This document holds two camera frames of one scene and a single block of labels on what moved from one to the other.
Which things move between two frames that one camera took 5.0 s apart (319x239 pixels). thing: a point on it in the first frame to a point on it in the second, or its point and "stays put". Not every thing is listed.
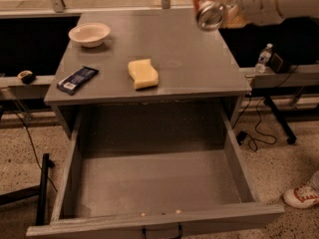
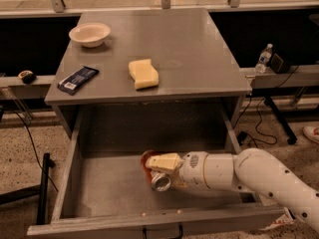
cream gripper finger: (233, 18) to (178, 182)
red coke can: (209, 10) to (159, 180)
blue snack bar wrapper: (74, 81) stays put
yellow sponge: (143, 73) stays put
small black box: (278, 65) stays put
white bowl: (90, 34) stays put
